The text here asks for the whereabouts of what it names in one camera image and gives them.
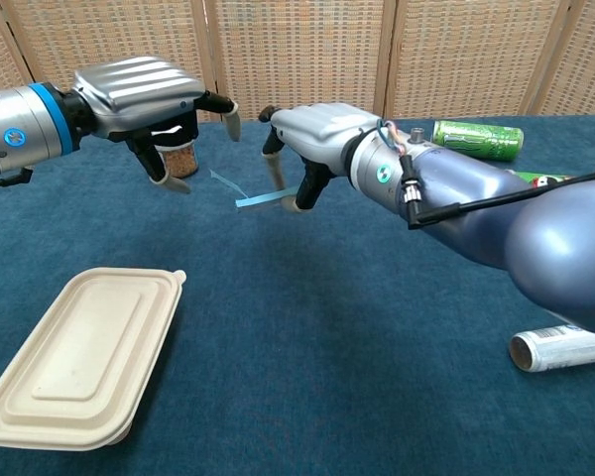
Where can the beige lidded food container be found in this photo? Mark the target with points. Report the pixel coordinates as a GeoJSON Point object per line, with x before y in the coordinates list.
{"type": "Point", "coordinates": [84, 354]}

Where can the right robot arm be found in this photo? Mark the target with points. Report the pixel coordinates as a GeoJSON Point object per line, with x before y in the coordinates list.
{"type": "Point", "coordinates": [501, 208]}

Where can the green Monster energy can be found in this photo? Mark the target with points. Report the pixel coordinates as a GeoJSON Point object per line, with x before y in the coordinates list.
{"type": "Point", "coordinates": [481, 140]}

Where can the woven folding screen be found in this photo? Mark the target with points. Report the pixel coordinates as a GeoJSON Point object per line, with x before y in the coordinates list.
{"type": "Point", "coordinates": [297, 49]}

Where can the clear spice jar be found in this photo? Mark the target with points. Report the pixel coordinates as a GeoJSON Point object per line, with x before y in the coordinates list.
{"type": "Point", "coordinates": [182, 161]}

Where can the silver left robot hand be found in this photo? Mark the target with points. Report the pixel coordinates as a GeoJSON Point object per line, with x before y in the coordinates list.
{"type": "Point", "coordinates": [139, 96]}

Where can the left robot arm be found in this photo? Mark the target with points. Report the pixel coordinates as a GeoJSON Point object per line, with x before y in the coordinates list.
{"type": "Point", "coordinates": [20, 131]}

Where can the blue table cloth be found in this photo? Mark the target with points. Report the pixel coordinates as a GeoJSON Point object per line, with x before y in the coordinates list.
{"type": "Point", "coordinates": [302, 322]}

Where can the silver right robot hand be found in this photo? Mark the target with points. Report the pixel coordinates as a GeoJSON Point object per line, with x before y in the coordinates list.
{"type": "Point", "coordinates": [322, 129]}

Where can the green Pringles can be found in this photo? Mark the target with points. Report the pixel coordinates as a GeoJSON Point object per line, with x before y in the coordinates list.
{"type": "Point", "coordinates": [543, 178]}

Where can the silver foil roll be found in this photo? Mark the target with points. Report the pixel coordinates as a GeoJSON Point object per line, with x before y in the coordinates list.
{"type": "Point", "coordinates": [550, 349]}

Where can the light blue paper strip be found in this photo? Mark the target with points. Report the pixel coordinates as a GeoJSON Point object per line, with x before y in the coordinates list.
{"type": "Point", "coordinates": [260, 199]}

